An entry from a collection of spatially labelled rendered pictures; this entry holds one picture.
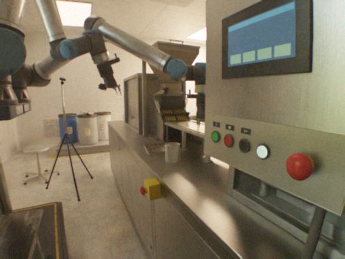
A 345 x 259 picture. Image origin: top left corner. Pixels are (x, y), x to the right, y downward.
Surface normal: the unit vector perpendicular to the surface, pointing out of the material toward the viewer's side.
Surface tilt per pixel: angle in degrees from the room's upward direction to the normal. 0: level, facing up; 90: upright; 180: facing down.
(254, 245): 0
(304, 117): 90
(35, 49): 90
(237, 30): 90
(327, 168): 90
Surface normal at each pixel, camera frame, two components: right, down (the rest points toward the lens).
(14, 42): 0.82, 0.18
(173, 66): -0.09, 0.22
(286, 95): -0.90, 0.07
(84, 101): 0.43, 0.16
